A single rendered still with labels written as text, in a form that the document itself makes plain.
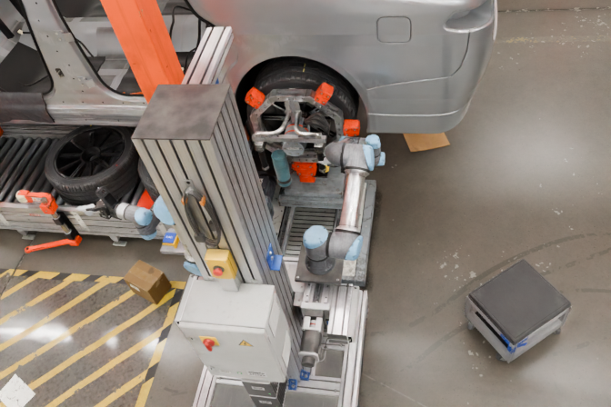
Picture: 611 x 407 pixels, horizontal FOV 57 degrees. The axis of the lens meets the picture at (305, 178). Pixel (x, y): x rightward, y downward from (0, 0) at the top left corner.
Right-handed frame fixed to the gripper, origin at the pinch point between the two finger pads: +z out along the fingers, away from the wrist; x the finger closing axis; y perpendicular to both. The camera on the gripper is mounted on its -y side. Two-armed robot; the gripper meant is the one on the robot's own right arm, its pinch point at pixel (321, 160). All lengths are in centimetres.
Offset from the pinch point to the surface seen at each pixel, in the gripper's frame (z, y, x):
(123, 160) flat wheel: 146, -32, -25
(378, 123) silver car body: -29.7, 0.3, -30.3
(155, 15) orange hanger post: 60, 101, 11
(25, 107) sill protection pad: 204, 8, -32
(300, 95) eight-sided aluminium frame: 11.3, 29.1, -20.8
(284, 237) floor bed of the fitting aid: 34, -76, 2
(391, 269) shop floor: -38, -83, 17
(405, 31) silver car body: -45, 63, -30
